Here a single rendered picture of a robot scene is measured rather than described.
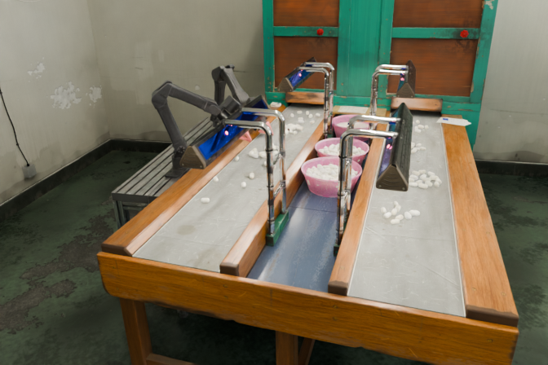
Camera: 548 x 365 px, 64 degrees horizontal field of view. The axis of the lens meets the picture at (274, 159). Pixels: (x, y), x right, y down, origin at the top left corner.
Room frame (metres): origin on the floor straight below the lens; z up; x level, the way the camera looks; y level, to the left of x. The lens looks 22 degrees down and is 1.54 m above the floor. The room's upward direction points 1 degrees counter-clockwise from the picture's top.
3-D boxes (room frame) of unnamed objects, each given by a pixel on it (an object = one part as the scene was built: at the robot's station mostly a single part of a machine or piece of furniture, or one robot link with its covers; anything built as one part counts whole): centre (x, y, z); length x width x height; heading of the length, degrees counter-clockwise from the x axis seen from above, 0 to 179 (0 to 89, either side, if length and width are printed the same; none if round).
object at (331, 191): (1.78, -0.25, 0.72); 0.27 x 0.27 x 0.10
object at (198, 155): (1.47, 0.14, 1.08); 0.62 x 0.08 x 0.07; 162
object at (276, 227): (1.44, 0.07, 0.90); 0.20 x 0.19 x 0.45; 162
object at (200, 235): (1.99, 0.04, 0.73); 1.81 x 0.30 x 0.02; 162
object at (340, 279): (1.84, -0.44, 0.71); 1.81 x 0.05 x 0.11; 162
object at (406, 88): (2.22, -0.69, 1.08); 0.62 x 0.08 x 0.07; 162
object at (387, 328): (1.02, -0.01, 0.66); 1.22 x 0.02 x 0.16; 72
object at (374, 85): (2.24, -0.61, 0.90); 0.20 x 0.19 x 0.45; 162
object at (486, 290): (1.72, -0.81, 0.67); 1.81 x 0.12 x 0.19; 162
